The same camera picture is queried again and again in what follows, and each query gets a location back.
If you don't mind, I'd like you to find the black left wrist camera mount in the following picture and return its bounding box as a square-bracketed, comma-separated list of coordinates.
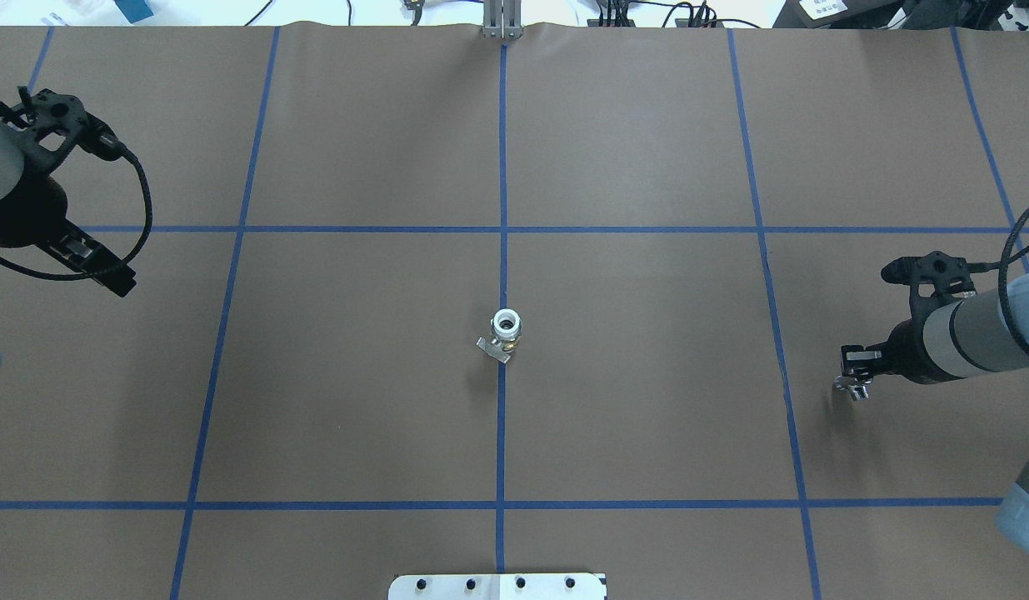
[0, 85, 128, 175]

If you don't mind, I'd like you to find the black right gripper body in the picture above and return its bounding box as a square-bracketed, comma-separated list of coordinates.
[879, 319, 936, 385]

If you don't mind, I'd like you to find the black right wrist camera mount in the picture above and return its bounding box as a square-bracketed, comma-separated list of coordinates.
[880, 251, 975, 323]

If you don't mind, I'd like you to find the white brass PPR valve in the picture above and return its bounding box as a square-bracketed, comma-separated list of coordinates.
[476, 307, 524, 364]

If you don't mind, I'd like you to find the black left camera cable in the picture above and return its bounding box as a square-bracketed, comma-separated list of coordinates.
[0, 142, 154, 282]

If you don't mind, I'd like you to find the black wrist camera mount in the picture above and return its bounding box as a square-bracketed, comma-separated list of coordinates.
[880, 251, 975, 323]
[0, 85, 128, 175]

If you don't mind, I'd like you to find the chrome pipe fitting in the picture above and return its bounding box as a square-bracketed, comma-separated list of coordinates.
[833, 376, 873, 402]

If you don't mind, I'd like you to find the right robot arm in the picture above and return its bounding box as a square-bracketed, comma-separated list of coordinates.
[832, 273, 1029, 555]

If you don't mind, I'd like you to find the black right camera cable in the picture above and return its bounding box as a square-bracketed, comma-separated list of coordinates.
[964, 196, 1029, 368]

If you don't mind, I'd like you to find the teal box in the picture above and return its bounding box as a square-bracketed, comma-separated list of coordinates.
[113, 0, 155, 24]

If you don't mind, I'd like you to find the aluminium profile post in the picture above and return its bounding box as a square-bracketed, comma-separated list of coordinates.
[481, 0, 524, 41]

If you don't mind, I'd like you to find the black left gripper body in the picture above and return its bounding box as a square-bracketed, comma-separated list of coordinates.
[0, 175, 90, 251]

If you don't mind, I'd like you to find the black camera cable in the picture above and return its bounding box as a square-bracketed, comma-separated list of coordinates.
[0, 142, 154, 282]
[964, 196, 1029, 368]

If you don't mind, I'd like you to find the brown paper table mat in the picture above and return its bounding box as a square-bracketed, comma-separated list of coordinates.
[0, 22, 1029, 599]

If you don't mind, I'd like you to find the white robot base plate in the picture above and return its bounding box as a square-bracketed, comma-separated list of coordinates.
[387, 572, 608, 599]

